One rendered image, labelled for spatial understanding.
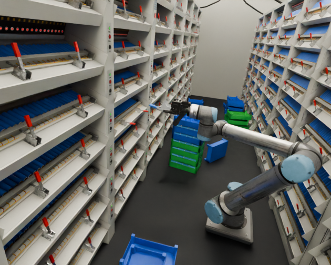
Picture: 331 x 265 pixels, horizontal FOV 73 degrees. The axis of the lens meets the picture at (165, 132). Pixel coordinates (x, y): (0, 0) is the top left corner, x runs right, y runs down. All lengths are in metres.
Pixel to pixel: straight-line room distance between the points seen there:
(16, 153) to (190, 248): 1.23
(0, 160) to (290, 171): 1.06
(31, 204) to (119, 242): 0.89
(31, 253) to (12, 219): 0.20
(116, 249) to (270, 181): 1.01
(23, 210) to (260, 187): 1.02
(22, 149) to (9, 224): 0.22
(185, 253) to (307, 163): 0.92
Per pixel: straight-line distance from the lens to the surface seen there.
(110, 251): 1.61
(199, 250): 1.65
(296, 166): 1.13
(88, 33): 1.09
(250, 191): 1.30
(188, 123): 2.11
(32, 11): 0.75
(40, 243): 1.01
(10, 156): 0.74
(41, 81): 0.75
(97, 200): 1.39
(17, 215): 0.84
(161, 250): 1.60
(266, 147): 1.34
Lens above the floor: 1.26
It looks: 24 degrees down
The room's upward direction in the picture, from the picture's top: 5 degrees clockwise
